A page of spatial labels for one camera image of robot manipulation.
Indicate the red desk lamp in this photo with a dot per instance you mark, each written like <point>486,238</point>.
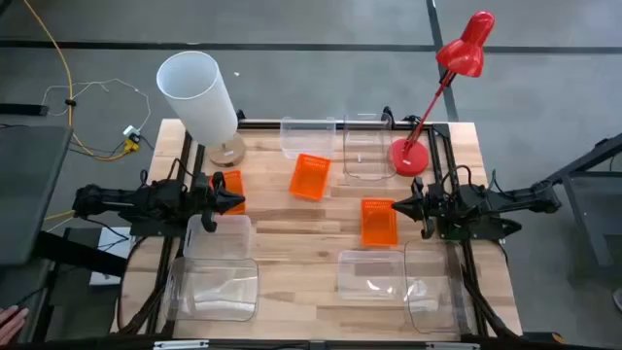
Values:
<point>464,53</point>

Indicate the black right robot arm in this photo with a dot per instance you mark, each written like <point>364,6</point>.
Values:
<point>510,197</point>

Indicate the dark metal table frame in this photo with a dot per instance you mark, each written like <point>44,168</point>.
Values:
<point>597,209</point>

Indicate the black flat bar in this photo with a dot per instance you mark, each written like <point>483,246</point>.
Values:
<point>22,109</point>

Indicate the white power adapter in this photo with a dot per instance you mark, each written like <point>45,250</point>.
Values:
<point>131,131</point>

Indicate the black aluminium frame rails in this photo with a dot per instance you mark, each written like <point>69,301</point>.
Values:
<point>441,130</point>
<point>196,160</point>

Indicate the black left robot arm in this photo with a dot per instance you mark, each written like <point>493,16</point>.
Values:
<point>126,201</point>

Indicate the orange plastic basket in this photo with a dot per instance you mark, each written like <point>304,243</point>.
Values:
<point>379,223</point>
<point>310,177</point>
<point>235,181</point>

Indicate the person's hand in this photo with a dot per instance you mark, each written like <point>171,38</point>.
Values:
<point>10,323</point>

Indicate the white box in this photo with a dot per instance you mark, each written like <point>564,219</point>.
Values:
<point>109,243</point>

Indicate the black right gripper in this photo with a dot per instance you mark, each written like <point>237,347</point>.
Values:
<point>425,206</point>

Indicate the black rail with silver brackets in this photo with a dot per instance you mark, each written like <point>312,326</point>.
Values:
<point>272,346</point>

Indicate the white cylinder shade table lamp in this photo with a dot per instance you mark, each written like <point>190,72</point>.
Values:
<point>196,97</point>

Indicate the black aluminium frame rail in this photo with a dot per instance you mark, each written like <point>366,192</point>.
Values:
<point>262,125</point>

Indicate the grey desk top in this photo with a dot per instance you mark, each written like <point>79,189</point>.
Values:
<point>29,194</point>

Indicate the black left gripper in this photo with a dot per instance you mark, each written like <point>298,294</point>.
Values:
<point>216,200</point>

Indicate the small clear plastic bin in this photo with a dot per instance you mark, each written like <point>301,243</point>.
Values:
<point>307,138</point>
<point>369,274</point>
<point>228,238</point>

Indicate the black diagonal beam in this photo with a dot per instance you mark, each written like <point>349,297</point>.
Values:
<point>78,254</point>

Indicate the large clear plastic bin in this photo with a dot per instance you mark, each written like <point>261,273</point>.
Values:
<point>369,146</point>
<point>435,291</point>
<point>214,291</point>

